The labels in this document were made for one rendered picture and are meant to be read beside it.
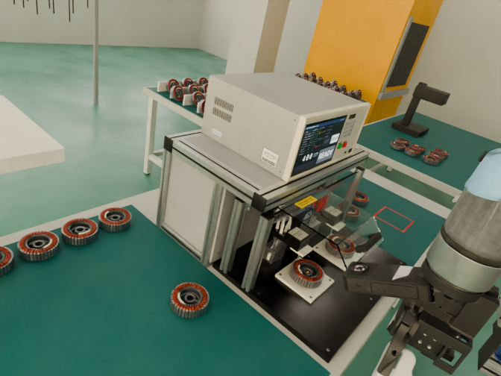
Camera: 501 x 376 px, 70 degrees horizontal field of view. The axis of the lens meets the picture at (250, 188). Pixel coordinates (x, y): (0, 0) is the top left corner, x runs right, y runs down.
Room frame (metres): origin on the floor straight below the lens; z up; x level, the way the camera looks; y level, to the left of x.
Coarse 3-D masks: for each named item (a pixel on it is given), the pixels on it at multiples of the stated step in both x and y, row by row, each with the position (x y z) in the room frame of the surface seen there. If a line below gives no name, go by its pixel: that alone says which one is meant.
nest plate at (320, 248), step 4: (324, 240) 1.19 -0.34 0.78; (320, 244) 1.16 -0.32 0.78; (324, 244) 1.17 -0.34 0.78; (316, 248) 1.13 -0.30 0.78; (320, 248) 1.13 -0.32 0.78; (324, 248) 1.14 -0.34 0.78; (320, 252) 1.11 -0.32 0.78; (324, 252) 1.12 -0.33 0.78; (328, 252) 1.12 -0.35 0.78; (324, 256) 1.10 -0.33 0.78; (328, 256) 1.10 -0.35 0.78; (332, 256) 1.10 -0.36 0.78; (332, 260) 1.08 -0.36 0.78; (336, 260) 1.08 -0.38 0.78; (340, 260) 1.09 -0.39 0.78; (336, 264) 1.07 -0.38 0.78; (340, 264) 1.07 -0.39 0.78; (340, 268) 1.06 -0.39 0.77; (344, 268) 1.05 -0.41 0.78
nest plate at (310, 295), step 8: (280, 272) 0.94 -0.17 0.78; (288, 272) 0.95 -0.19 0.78; (280, 280) 0.92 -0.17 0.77; (288, 280) 0.92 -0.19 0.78; (328, 280) 0.97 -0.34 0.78; (296, 288) 0.89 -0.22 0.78; (304, 288) 0.90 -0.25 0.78; (320, 288) 0.92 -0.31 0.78; (304, 296) 0.86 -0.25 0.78; (312, 296) 0.87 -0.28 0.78
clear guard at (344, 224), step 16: (304, 192) 1.01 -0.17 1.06; (320, 192) 1.04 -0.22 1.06; (288, 208) 0.90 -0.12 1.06; (304, 208) 0.92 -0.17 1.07; (320, 208) 0.94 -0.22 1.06; (336, 208) 0.96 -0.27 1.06; (352, 208) 0.99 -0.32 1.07; (304, 224) 0.84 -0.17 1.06; (320, 224) 0.85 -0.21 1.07; (336, 224) 0.87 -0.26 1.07; (352, 224) 0.90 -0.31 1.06; (368, 224) 0.93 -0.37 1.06; (336, 240) 0.79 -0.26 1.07; (352, 240) 0.83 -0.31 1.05; (352, 256) 0.79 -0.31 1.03
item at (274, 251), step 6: (270, 246) 1.02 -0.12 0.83; (276, 246) 1.03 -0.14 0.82; (282, 246) 1.03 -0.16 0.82; (264, 252) 1.01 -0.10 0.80; (270, 252) 1.00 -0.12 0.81; (276, 252) 1.00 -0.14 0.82; (282, 252) 1.03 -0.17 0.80; (264, 258) 1.01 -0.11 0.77; (270, 258) 0.99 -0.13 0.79; (276, 258) 1.01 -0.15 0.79
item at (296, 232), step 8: (280, 224) 1.06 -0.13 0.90; (272, 232) 1.01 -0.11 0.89; (288, 232) 0.99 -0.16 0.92; (296, 232) 1.00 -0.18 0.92; (304, 232) 1.01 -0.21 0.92; (280, 240) 1.05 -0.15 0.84; (288, 240) 0.97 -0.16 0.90; (296, 240) 0.96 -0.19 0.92; (304, 240) 0.97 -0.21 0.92; (296, 248) 0.95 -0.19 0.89; (304, 248) 0.98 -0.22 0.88; (312, 248) 0.99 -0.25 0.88
